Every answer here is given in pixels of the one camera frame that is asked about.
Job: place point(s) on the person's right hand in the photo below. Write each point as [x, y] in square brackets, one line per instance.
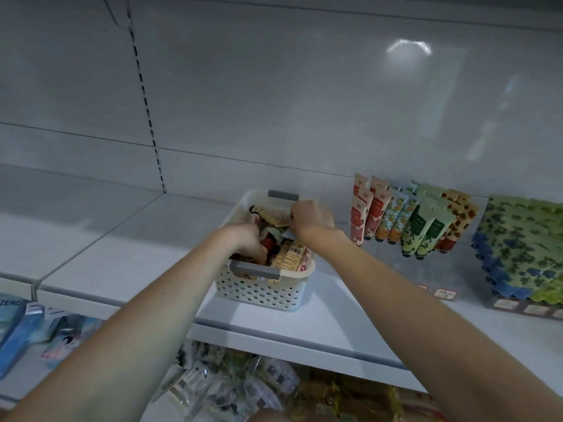
[312, 222]

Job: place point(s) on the person's left hand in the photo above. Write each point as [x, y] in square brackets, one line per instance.
[244, 241]

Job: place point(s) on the pile of pale hand cream tubes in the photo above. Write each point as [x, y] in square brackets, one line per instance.
[288, 256]

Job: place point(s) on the white perforated plastic basket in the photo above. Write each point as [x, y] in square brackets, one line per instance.
[264, 290]

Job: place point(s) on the white metal shelf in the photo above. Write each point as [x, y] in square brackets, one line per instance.
[88, 250]

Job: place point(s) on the row of hand cream tubes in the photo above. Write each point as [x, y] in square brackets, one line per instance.
[519, 250]

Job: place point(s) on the person's left forearm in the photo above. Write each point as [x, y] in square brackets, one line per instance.
[132, 338]

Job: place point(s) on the person's right forearm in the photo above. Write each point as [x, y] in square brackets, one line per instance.
[440, 329]

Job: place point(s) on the pile of snack packets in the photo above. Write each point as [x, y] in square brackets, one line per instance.
[237, 382]

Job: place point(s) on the clear divider tray with labels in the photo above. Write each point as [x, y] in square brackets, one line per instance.
[446, 293]

